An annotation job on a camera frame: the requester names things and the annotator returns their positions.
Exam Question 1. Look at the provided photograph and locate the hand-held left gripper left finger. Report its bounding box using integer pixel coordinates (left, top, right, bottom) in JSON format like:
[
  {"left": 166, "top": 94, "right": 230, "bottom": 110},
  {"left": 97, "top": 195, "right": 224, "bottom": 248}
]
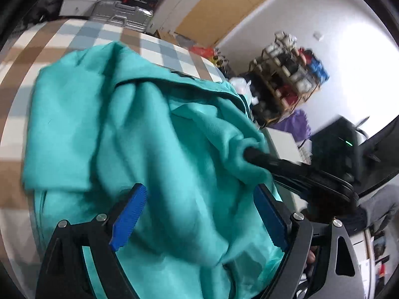
[{"left": 35, "top": 183, "right": 148, "bottom": 299}]

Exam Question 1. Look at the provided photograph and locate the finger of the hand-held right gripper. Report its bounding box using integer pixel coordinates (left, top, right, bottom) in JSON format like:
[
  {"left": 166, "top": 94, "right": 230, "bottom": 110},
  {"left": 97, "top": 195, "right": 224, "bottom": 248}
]
[
  {"left": 244, "top": 147, "right": 356, "bottom": 191},
  {"left": 274, "top": 173, "right": 361, "bottom": 205}
]

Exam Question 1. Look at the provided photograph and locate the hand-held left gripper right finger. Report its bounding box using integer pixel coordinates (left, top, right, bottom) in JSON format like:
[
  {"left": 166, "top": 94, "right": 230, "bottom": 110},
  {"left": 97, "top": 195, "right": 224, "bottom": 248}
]
[{"left": 253, "top": 183, "right": 365, "bottom": 299}]

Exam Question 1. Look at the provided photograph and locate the teal zip jacket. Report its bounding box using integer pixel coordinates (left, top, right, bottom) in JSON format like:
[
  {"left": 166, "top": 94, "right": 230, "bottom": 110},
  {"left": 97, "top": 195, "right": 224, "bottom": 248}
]
[{"left": 22, "top": 41, "right": 294, "bottom": 299}]

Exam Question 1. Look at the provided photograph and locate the person's right forearm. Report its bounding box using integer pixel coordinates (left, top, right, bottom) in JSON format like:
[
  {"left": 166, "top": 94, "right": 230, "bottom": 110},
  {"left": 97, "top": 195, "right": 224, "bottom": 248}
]
[{"left": 358, "top": 184, "right": 399, "bottom": 236}]

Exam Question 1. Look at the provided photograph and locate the person's right hand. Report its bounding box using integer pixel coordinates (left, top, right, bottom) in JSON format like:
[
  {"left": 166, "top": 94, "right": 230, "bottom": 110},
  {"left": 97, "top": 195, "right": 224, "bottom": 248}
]
[{"left": 307, "top": 193, "right": 364, "bottom": 225}]

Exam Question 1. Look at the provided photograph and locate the purple bag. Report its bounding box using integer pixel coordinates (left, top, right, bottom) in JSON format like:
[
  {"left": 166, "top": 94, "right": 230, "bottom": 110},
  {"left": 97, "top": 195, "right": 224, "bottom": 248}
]
[{"left": 274, "top": 109, "right": 312, "bottom": 143}]

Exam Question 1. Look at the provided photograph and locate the white plastic bag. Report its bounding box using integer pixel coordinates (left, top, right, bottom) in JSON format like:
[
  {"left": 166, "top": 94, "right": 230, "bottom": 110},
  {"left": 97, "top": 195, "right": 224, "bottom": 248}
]
[{"left": 228, "top": 76, "right": 260, "bottom": 105}]

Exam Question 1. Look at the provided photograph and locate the scattered shoes pile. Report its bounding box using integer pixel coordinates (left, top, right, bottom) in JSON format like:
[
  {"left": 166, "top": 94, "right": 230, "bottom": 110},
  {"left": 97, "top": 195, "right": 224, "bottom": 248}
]
[{"left": 214, "top": 48, "right": 238, "bottom": 76}]

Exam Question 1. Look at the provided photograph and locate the red plastic bag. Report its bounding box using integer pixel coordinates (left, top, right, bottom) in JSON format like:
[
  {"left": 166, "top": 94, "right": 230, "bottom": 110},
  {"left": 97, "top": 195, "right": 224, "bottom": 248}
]
[{"left": 190, "top": 46, "right": 216, "bottom": 58}]

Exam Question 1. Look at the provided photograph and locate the wooden door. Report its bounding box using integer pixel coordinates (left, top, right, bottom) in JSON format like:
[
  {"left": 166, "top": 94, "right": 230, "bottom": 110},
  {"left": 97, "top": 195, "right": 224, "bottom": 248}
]
[{"left": 157, "top": 0, "right": 305, "bottom": 49}]

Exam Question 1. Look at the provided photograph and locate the white upright suitcase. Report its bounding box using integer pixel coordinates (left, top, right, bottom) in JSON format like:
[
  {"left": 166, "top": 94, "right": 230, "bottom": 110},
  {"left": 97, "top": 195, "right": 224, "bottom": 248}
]
[{"left": 149, "top": 0, "right": 209, "bottom": 35}]

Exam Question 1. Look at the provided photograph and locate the checked blanket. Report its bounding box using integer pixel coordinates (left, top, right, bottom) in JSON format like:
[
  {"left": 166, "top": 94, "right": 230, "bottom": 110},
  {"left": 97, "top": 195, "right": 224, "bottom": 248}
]
[{"left": 0, "top": 19, "right": 230, "bottom": 275}]

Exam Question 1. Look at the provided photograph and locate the silver suitcase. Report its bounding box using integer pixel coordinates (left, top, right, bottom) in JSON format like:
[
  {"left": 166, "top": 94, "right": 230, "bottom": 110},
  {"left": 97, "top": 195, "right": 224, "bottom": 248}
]
[{"left": 90, "top": 0, "right": 155, "bottom": 34}]

